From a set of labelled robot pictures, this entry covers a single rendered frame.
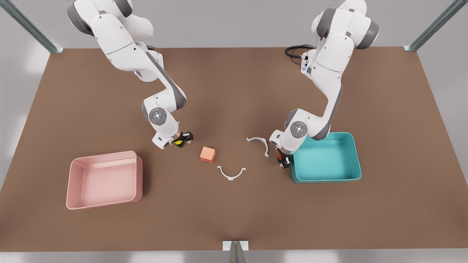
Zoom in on pink storage box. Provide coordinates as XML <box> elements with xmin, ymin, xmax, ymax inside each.
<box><xmin>66</xmin><ymin>150</ymin><xmax>143</xmax><ymax>210</ymax></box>

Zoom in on white curved bracket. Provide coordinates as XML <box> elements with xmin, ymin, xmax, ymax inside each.
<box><xmin>246</xmin><ymin>137</ymin><xmax>270</xmax><ymax>158</ymax></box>
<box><xmin>217</xmin><ymin>166</ymin><xmax>246</xmax><ymax>182</ymax></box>

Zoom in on silver frame post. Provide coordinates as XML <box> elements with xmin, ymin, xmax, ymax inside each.
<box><xmin>0</xmin><ymin>0</ymin><xmax>64</xmax><ymax>54</ymax></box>
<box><xmin>403</xmin><ymin>0</ymin><xmax>468</xmax><ymax>52</ymax></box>
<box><xmin>222</xmin><ymin>240</ymin><xmax>249</xmax><ymax>263</ymax></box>

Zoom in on blue storage box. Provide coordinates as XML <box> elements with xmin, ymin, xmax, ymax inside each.
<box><xmin>290</xmin><ymin>132</ymin><xmax>362</xmax><ymax>184</ymax></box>

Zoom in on orange cube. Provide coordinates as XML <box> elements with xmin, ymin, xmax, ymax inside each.
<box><xmin>200</xmin><ymin>146</ymin><xmax>217</xmax><ymax>164</ymax></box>

